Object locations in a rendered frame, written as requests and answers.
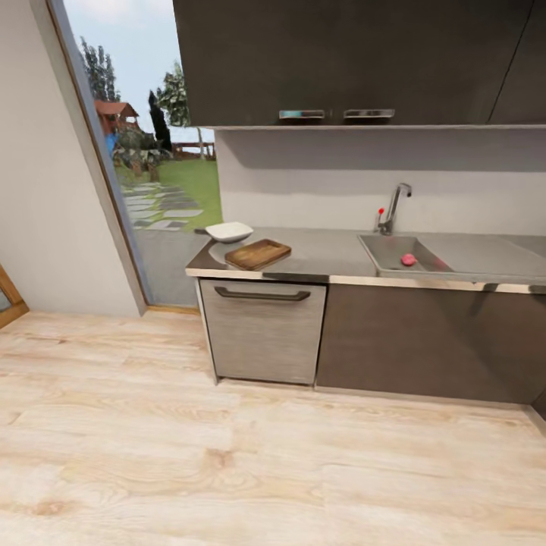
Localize cutting board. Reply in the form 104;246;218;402
224;239;292;271

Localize vidalia onion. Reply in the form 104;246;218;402
400;253;418;267

